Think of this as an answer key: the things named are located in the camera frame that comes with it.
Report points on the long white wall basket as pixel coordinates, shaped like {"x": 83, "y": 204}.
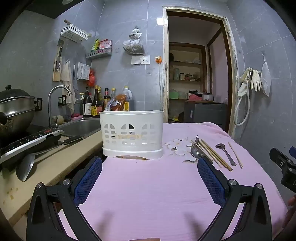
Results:
{"x": 74, "y": 33}

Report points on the white blue seasoning bag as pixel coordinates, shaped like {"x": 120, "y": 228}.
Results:
{"x": 109, "y": 105}

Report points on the red cloth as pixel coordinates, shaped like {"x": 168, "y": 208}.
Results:
{"x": 195, "y": 97}

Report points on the glass jar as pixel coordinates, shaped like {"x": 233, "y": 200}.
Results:
{"x": 176, "y": 74}

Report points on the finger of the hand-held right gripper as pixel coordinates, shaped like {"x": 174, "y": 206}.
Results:
{"x": 293, "y": 153}
{"x": 280, "y": 158}

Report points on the hanging clear plastic bag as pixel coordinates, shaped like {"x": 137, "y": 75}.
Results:
{"x": 134, "y": 45}

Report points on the pink sponge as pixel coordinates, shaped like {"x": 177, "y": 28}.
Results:
{"x": 76, "y": 116}

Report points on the hanging beige towel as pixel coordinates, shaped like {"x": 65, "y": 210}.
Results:
{"x": 67, "y": 76}

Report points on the orange spice packet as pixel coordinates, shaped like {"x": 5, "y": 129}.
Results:
{"x": 119, "y": 103}

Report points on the chrome faucet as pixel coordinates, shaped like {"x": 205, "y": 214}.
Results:
{"x": 49, "y": 104}

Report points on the black wall outlet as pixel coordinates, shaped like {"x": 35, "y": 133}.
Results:
{"x": 61, "y": 100}
{"x": 38, "y": 104}

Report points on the slim yellow cap bottle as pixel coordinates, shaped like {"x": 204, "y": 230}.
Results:
{"x": 100, "y": 92}

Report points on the clear yellow cap bottle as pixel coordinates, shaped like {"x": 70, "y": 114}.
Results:
{"x": 113, "y": 93}

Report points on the person's right hand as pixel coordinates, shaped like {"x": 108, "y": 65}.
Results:
{"x": 292, "y": 201}

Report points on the hanging white mesh bag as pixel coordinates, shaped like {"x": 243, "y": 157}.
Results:
{"x": 266, "y": 78}

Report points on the large cooking oil jug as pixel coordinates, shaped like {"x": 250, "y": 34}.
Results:
{"x": 129, "y": 95}

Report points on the metal soup ladle spoon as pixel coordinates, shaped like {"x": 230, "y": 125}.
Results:
{"x": 225, "y": 153}

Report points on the wooden chopstick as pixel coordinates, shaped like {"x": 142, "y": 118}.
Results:
{"x": 208, "y": 154}
{"x": 218, "y": 156}
{"x": 235, "y": 154}
{"x": 214, "y": 155}

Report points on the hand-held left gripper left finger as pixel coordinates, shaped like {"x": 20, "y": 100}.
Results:
{"x": 89, "y": 180}

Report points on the pink floral blanket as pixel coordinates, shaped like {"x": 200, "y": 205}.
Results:
{"x": 148, "y": 190}

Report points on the hanging dark kitchen tool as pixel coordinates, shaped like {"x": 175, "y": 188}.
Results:
{"x": 60, "y": 53}

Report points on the green yellow snack packet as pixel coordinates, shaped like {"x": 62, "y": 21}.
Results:
{"x": 94, "y": 45}

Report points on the wooden shelf unit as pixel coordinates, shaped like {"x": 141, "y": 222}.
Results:
{"x": 185, "y": 63}

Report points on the red plastic bag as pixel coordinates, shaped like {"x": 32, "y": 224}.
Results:
{"x": 91, "y": 78}

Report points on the steel kitchen sink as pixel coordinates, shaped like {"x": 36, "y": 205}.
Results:
{"x": 81, "y": 127}

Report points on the steel pot with lid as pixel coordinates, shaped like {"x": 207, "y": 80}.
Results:
{"x": 16, "y": 111}

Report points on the cream rubber gloves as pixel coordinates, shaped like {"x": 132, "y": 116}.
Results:
{"x": 255, "y": 78}

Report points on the grey wall shelf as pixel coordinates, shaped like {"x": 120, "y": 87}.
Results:
{"x": 98, "y": 55}

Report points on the grey metal cabinet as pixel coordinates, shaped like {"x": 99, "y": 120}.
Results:
{"x": 205, "y": 115}

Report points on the green box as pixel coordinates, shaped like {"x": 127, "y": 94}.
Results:
{"x": 174, "y": 95}

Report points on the small white wall basket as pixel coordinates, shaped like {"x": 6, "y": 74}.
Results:
{"x": 83, "y": 70}

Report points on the red snack packet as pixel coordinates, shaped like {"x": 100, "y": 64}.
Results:
{"x": 105, "y": 44}

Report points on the hanging metal peeler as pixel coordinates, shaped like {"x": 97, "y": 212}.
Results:
{"x": 74, "y": 69}

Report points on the dark bottle white label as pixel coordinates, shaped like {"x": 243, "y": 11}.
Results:
{"x": 87, "y": 106}

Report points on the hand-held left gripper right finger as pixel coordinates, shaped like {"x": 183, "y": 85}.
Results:
{"x": 211, "y": 183}

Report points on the red cap soy sauce bottle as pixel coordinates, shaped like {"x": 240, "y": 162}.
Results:
{"x": 106, "y": 97}

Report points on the bottle red yellow label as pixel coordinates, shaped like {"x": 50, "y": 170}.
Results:
{"x": 95, "y": 104}

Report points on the black induction cooktop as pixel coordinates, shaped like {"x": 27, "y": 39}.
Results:
{"x": 25, "y": 143}

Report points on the wooden door frame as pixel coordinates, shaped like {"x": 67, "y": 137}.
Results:
{"x": 165, "y": 69}

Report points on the beige round scrubber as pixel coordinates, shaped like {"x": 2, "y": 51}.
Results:
{"x": 57, "y": 119}

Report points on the orange wall plug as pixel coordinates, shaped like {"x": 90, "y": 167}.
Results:
{"x": 158, "y": 60}

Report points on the white wall switch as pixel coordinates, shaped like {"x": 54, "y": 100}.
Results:
{"x": 135, "y": 60}

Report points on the white wall socket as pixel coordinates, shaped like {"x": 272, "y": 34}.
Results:
{"x": 145, "y": 59}

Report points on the black range hood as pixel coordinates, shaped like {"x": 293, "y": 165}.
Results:
{"x": 64, "y": 9}

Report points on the white plastic utensil basket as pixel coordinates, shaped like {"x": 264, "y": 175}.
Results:
{"x": 131, "y": 122}

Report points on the metal fork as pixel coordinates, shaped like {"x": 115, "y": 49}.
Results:
{"x": 197, "y": 139}

